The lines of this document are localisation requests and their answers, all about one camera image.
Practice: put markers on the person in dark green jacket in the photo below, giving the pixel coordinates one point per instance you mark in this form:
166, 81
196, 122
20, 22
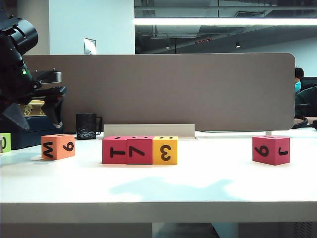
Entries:
308, 101

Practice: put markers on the yellow ornate box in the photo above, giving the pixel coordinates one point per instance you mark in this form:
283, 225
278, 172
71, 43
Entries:
34, 110

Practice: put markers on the dark blue box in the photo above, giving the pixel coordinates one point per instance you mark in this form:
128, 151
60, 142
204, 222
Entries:
37, 136

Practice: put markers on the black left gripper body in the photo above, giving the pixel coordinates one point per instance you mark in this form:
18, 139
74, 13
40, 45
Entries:
29, 95

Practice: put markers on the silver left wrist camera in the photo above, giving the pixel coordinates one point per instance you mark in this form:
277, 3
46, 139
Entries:
53, 77

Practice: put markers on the red foam block letter T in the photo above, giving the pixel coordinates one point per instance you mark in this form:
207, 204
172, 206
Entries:
114, 160

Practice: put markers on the yellow foam block 3 N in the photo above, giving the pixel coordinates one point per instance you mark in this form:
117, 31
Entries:
156, 155

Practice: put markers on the white divider foot bracket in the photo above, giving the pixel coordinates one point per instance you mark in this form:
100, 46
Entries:
267, 134

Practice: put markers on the brown desk divider panel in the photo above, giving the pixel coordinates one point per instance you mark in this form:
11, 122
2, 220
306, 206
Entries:
173, 91

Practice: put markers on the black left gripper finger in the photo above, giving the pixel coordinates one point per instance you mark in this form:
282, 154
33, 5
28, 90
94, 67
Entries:
55, 111
16, 116

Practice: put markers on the silver wall sign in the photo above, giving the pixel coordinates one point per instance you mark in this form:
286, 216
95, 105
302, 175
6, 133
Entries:
89, 46

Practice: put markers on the red foam block 6 J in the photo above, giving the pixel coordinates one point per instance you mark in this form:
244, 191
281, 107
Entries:
272, 157

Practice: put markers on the red ceiling sign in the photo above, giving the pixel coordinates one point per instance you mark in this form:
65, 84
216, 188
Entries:
203, 41

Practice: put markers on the orange foam block M 6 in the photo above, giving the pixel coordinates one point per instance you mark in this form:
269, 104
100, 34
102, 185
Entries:
58, 150

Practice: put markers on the green foam block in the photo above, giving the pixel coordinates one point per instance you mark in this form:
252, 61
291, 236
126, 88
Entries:
8, 143

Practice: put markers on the red foam block 7 R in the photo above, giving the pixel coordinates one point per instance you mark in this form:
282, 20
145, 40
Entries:
147, 159

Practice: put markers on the person with blue face mask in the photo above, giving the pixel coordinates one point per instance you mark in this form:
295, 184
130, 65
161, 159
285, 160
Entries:
299, 79

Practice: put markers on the black mug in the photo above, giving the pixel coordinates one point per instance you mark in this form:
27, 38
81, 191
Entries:
85, 126

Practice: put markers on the small silver metal object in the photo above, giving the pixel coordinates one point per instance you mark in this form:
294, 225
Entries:
1, 146

